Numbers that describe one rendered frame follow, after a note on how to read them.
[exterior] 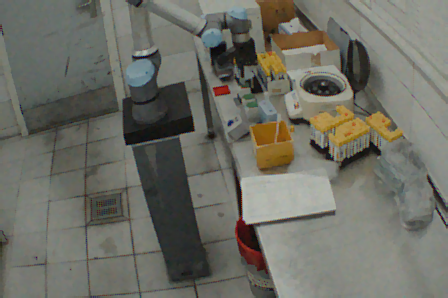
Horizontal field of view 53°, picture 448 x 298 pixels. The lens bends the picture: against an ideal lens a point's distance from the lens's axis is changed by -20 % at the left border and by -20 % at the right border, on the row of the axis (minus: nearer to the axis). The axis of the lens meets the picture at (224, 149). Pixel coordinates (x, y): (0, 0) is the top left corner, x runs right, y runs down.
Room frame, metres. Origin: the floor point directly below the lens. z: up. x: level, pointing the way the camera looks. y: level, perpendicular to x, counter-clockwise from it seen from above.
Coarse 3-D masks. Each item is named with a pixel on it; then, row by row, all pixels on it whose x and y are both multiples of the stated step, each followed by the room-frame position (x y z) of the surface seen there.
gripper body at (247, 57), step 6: (234, 42) 1.95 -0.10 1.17; (246, 42) 1.94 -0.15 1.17; (252, 42) 1.96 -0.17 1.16; (246, 48) 1.96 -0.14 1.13; (252, 48) 1.96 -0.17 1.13; (240, 54) 1.95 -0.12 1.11; (246, 54) 1.95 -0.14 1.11; (252, 54) 1.94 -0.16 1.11; (240, 60) 1.93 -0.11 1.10; (246, 60) 1.95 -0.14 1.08; (252, 60) 1.94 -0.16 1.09
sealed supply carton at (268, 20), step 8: (256, 0) 2.78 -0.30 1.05; (264, 0) 2.76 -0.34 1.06; (272, 0) 2.75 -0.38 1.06; (280, 0) 2.75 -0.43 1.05; (288, 0) 2.75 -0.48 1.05; (264, 8) 2.75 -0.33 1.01; (272, 8) 2.75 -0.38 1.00; (280, 8) 2.75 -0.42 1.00; (288, 8) 2.75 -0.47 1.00; (264, 16) 2.75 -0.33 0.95; (272, 16) 2.75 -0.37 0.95; (280, 16) 2.75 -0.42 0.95; (288, 16) 2.75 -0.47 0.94; (264, 24) 2.75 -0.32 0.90; (272, 24) 2.75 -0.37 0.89
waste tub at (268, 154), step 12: (252, 132) 1.60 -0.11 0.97; (264, 132) 1.64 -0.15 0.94; (288, 132) 1.58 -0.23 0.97; (252, 144) 1.61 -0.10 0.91; (264, 144) 1.64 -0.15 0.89; (276, 144) 1.52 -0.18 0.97; (288, 144) 1.52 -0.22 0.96; (264, 156) 1.51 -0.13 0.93; (276, 156) 1.52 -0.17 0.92; (288, 156) 1.52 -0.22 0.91; (264, 168) 1.51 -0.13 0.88
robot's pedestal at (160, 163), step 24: (144, 144) 1.77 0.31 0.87; (168, 144) 1.78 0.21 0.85; (144, 168) 1.77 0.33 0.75; (168, 168) 1.78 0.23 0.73; (144, 192) 1.77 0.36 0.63; (168, 192) 1.78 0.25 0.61; (168, 216) 1.78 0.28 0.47; (192, 216) 1.79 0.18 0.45; (168, 240) 1.77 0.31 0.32; (192, 240) 1.78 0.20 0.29; (168, 264) 1.77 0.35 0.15; (192, 264) 1.78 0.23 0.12
